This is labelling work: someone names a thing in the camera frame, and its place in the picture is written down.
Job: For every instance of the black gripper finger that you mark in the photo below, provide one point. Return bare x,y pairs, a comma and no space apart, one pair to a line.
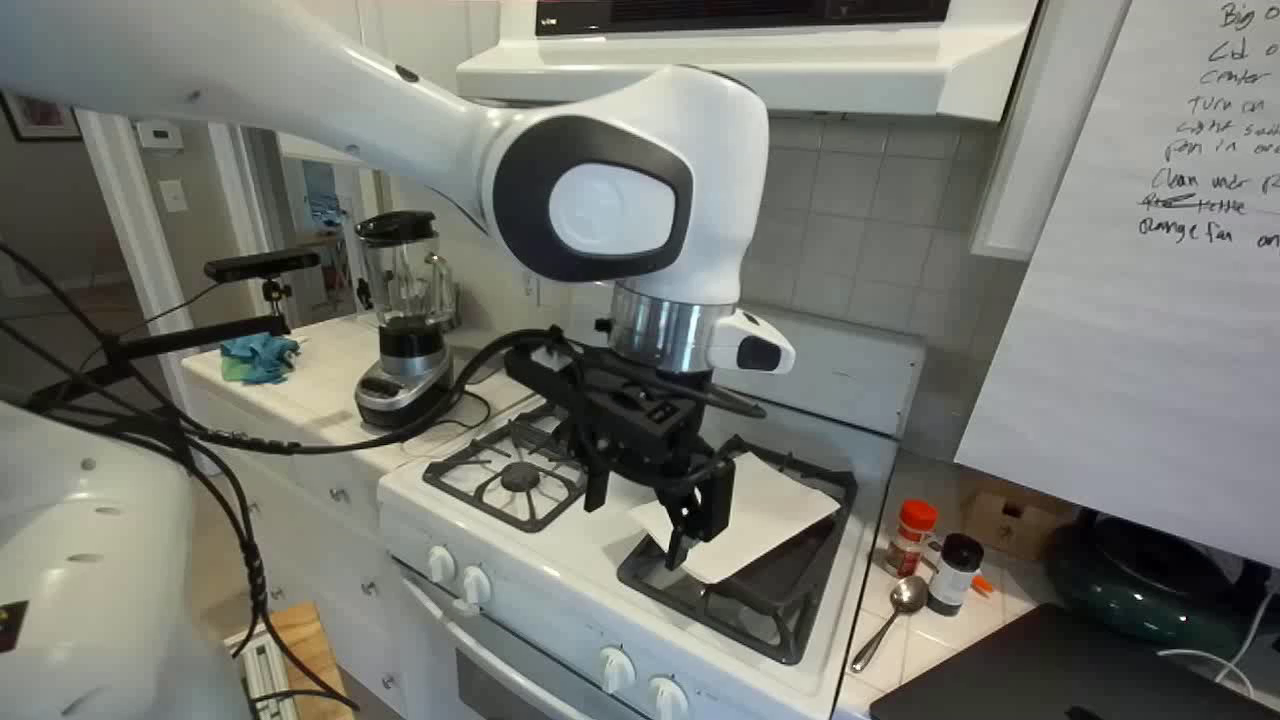
718,500
681,530

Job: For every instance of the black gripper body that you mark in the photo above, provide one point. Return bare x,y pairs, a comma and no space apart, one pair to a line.
641,440

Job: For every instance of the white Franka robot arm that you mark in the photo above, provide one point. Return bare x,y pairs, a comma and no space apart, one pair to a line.
265,83

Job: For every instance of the white gas stove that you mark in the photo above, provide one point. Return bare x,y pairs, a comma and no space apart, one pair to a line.
572,573

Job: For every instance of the black cast iron stove grate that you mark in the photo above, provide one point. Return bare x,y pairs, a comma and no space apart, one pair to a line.
483,497
761,618

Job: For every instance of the white stove knob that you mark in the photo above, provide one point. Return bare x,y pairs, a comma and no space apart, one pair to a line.
666,699
614,667
442,561
472,587

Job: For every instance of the round dark burner cap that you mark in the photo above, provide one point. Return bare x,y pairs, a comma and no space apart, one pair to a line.
520,478

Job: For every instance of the red lid spice jar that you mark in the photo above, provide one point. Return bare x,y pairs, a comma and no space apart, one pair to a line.
913,540

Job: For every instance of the metal spoon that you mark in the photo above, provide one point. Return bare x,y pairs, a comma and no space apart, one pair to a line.
907,597

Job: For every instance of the black lid white jar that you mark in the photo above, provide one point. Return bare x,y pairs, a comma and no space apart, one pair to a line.
954,573

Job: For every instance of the black base glass blender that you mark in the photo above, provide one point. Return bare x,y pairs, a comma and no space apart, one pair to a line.
400,303

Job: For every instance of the white kitchen counter cabinet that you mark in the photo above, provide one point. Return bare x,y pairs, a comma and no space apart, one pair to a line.
312,532

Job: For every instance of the white range hood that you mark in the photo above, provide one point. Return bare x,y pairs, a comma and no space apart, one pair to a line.
747,73

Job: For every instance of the blue cloth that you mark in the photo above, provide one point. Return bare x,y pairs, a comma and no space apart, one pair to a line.
256,357

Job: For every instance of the black microwave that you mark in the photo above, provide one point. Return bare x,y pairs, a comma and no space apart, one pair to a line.
742,15

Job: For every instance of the dark green pot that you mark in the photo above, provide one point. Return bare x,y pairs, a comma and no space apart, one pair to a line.
1147,595

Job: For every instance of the white power strip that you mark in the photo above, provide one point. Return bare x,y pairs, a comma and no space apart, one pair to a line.
265,680

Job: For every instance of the white handwritten paper board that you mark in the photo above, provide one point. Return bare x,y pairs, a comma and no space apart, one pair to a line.
1135,335

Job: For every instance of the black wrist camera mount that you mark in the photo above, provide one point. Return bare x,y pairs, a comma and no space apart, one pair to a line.
562,372

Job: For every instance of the black stereo camera bar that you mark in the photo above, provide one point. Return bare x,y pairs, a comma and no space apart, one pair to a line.
260,267

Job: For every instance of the white light switch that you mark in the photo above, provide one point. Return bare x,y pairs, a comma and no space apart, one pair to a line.
174,192

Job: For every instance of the white wall thermostat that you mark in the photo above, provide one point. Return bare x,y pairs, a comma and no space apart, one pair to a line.
158,134

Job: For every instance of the dark framed wall picture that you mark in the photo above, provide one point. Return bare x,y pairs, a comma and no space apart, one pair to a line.
36,118

